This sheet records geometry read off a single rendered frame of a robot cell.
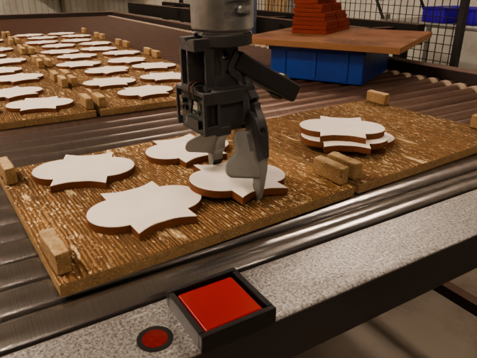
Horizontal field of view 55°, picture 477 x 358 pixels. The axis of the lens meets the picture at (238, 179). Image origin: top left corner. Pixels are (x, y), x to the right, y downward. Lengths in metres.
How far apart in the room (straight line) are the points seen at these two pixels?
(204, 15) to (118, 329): 0.34
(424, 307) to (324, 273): 1.56
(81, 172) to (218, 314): 0.36
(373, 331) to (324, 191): 1.28
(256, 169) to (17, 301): 0.30
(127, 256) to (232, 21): 0.28
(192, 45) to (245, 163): 0.16
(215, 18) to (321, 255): 0.29
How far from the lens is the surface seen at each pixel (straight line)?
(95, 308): 0.48
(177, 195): 0.61
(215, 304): 0.44
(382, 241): 0.59
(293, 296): 0.48
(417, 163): 0.79
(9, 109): 1.15
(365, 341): 1.84
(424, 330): 1.95
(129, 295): 0.48
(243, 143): 0.58
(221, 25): 0.55
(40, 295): 0.51
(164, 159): 0.74
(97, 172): 0.70
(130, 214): 0.57
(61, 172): 0.72
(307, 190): 0.65
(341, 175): 0.67
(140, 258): 0.50
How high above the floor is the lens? 1.20
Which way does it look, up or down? 23 degrees down
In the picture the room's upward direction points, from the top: straight up
